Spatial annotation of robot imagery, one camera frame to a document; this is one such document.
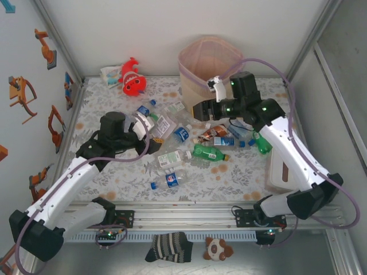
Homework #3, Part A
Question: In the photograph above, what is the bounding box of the crushed clear unlabelled bottle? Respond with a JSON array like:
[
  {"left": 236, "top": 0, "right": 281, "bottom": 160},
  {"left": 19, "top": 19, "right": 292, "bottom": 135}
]
[{"left": 174, "top": 110, "right": 212, "bottom": 129}]

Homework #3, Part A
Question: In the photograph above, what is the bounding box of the square clear bottle white cap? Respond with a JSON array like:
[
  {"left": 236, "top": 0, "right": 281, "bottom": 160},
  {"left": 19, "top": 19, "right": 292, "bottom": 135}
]
[{"left": 148, "top": 113, "right": 177, "bottom": 139}]

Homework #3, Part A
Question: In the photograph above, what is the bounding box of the clear bottle dark blue label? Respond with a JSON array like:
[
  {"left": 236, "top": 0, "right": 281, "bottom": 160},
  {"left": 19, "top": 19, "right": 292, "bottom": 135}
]
[{"left": 170, "top": 123, "right": 193, "bottom": 144}]

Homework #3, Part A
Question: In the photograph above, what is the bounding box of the small clear bottle blue label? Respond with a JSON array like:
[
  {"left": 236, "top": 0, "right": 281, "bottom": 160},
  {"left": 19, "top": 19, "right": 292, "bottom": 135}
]
[{"left": 136, "top": 99, "right": 158, "bottom": 116}]

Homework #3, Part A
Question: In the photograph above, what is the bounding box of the clear Pepsi bottle blue cap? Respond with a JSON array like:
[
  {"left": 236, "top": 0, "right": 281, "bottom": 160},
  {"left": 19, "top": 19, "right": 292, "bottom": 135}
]
[{"left": 150, "top": 168, "right": 189, "bottom": 190}]

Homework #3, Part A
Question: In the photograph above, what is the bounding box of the clear bottle blue white label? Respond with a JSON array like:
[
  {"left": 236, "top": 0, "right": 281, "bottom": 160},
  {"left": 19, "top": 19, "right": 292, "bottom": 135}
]
[{"left": 210, "top": 136, "right": 247, "bottom": 148}]

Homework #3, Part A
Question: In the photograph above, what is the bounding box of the square Fiji water bottle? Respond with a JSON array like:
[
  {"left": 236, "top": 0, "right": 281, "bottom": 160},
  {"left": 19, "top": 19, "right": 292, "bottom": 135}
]
[{"left": 227, "top": 119, "right": 251, "bottom": 140}]

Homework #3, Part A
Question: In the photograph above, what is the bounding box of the red plush fish toy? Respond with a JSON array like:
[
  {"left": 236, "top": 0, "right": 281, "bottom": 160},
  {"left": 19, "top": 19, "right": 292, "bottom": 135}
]
[{"left": 118, "top": 56, "right": 148, "bottom": 97}]

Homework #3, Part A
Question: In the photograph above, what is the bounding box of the floral tablecloth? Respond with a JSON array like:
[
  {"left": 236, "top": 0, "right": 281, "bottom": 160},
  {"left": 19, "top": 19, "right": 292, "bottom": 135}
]
[{"left": 61, "top": 76, "right": 306, "bottom": 203}]

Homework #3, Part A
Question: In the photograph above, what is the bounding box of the white tissue box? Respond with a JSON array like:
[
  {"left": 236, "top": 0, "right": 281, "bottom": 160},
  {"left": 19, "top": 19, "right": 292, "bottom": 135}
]
[{"left": 268, "top": 148, "right": 300, "bottom": 193}]

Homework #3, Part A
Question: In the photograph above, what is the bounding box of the black beige striped sock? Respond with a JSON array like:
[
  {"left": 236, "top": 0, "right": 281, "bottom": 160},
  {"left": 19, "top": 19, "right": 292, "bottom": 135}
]
[{"left": 144, "top": 231, "right": 194, "bottom": 264}]

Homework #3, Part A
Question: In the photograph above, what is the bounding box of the brown white plush toy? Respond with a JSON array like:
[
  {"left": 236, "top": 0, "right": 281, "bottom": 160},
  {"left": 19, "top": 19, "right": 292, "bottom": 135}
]
[{"left": 203, "top": 236, "right": 235, "bottom": 262}]

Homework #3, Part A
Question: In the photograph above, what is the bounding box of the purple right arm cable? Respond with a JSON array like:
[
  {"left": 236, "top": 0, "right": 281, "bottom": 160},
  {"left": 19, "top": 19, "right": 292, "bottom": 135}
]
[{"left": 212, "top": 58, "right": 361, "bottom": 230}]

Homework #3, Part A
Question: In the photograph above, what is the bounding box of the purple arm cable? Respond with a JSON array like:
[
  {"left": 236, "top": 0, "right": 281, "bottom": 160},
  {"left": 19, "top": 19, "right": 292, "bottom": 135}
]
[
  {"left": 13, "top": 114, "right": 151, "bottom": 274},
  {"left": 212, "top": 58, "right": 361, "bottom": 230}
]

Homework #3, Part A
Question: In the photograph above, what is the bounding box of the aluminium table side rail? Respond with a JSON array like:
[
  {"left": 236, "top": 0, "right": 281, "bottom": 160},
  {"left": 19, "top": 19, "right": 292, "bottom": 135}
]
[{"left": 58, "top": 81, "right": 86, "bottom": 203}]

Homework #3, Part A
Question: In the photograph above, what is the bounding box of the blue orange clamp wall sticker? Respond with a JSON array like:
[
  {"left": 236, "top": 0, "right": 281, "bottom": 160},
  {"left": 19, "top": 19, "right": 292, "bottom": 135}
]
[{"left": 64, "top": 71, "right": 76, "bottom": 112}]

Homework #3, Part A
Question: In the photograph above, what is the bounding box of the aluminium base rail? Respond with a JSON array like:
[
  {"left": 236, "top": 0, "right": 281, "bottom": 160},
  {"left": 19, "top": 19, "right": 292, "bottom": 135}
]
[{"left": 65, "top": 200, "right": 346, "bottom": 231}]

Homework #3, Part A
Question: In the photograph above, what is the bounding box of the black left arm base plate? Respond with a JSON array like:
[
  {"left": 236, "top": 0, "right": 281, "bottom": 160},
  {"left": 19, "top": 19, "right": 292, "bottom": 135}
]
[{"left": 113, "top": 210, "right": 135, "bottom": 229}]

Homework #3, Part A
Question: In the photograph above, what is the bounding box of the aluminium frame post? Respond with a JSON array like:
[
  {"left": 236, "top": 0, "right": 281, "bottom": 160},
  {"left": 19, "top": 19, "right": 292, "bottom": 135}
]
[
  {"left": 285, "top": 0, "right": 343, "bottom": 84},
  {"left": 33, "top": 0, "right": 85, "bottom": 87}
]

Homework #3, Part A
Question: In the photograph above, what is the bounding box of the aluminium side frame bar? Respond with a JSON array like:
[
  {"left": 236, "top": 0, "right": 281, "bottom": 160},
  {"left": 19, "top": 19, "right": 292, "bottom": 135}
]
[{"left": 312, "top": 40, "right": 367, "bottom": 175}]

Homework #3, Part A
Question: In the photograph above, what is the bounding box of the white slotted cable duct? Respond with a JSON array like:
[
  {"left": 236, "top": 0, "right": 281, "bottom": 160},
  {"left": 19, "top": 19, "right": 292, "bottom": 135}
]
[{"left": 61, "top": 230, "right": 257, "bottom": 243}]

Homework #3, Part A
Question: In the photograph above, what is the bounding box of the orange claw wall sticker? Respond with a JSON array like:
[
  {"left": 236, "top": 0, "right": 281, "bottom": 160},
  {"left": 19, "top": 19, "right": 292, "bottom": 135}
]
[{"left": 7, "top": 76, "right": 38, "bottom": 125}]

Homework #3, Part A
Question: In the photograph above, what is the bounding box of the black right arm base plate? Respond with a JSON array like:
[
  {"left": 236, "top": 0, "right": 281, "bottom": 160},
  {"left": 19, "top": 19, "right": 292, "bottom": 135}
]
[{"left": 234, "top": 208, "right": 287, "bottom": 229}]

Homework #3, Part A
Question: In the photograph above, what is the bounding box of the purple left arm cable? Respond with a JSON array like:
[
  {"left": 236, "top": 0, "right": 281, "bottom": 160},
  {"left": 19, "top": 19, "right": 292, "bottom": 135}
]
[{"left": 13, "top": 114, "right": 151, "bottom": 274}]

